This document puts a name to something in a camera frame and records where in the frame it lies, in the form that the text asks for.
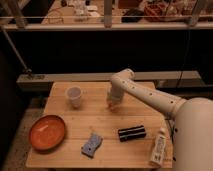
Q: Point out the diagonal metal pole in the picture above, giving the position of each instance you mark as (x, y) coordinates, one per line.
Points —
(26, 69)

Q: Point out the grey metal beam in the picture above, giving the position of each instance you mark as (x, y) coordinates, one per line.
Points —
(165, 79)

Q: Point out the orange bowl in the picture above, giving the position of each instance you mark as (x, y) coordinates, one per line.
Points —
(47, 132)

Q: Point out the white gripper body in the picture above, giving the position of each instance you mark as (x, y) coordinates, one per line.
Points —
(114, 96)

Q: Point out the black object on shelf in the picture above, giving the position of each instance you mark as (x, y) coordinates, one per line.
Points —
(132, 16)

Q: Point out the wooden table board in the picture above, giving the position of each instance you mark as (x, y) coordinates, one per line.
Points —
(93, 116)

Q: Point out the white bottle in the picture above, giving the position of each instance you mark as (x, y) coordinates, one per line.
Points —
(158, 150)

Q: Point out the black striped box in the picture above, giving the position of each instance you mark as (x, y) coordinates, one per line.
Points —
(127, 134)

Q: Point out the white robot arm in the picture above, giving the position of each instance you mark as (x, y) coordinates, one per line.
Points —
(193, 120)

